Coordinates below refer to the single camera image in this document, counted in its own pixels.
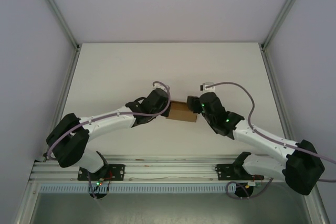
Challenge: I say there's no grey slotted cable duct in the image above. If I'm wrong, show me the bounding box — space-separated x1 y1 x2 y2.
39 184 237 194

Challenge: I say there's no aluminium table side rail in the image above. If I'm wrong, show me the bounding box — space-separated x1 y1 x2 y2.
259 45 300 146
41 47 81 162

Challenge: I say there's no aluminium lower frame leg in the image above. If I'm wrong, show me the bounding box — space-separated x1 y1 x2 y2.
311 182 330 224
14 180 37 224

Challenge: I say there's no aluminium frame post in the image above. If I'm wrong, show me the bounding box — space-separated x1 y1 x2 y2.
33 0 80 49
261 0 313 49

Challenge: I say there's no brown cardboard box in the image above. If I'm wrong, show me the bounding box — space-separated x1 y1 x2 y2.
165 100 198 123

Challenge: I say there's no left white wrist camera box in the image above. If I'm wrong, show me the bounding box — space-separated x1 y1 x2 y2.
152 82 170 91

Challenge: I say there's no grey metal sheet panel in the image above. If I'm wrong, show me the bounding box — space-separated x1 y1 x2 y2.
31 191 313 224

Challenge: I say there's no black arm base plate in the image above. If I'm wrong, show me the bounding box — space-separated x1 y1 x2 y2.
77 164 125 182
213 163 247 182

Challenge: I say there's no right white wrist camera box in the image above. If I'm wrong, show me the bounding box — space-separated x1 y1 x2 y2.
200 82 217 94

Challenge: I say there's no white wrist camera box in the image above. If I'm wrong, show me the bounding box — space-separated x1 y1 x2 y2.
200 82 217 94
152 82 170 91

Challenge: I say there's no aluminium mounting rail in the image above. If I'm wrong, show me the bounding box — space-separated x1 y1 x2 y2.
29 155 314 183

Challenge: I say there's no black round cable grommet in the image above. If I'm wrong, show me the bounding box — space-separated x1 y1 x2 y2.
234 184 255 199
89 191 107 200

